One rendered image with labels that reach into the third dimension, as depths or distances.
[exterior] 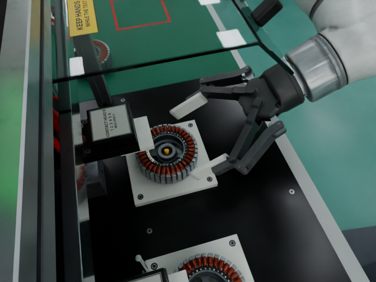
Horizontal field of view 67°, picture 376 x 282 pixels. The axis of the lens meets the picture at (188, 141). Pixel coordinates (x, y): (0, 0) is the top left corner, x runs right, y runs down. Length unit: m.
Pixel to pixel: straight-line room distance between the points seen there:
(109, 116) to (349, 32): 0.35
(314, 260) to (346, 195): 1.04
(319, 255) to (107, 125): 0.38
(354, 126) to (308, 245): 1.33
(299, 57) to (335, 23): 0.06
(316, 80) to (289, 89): 0.04
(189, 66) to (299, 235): 0.46
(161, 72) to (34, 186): 0.59
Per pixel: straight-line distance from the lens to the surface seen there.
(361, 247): 1.46
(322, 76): 0.45
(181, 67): 0.74
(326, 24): 0.49
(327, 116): 1.78
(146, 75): 0.73
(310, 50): 0.46
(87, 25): 0.34
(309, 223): 0.54
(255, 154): 0.44
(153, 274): 0.33
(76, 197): 0.24
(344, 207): 1.51
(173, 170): 0.48
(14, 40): 0.25
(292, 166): 0.60
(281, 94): 0.45
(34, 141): 0.20
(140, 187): 0.52
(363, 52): 0.46
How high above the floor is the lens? 1.25
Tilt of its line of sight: 56 degrees down
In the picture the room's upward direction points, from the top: straight up
